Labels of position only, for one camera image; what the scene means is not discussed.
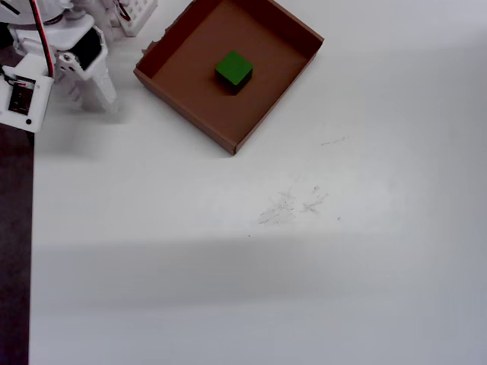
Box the red black servo cable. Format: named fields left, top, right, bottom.
left=113, top=0, right=132, bottom=22
left=28, top=0, right=57, bottom=76

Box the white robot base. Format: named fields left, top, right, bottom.
left=110, top=0, right=159, bottom=38

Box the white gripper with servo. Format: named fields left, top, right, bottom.
left=52, top=25, right=119, bottom=114

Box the brown cardboard box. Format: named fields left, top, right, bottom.
left=132, top=0, right=325, bottom=156

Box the green cube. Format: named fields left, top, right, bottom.
left=214, top=50, right=255, bottom=97

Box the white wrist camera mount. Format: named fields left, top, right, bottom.
left=0, top=52, right=53, bottom=134

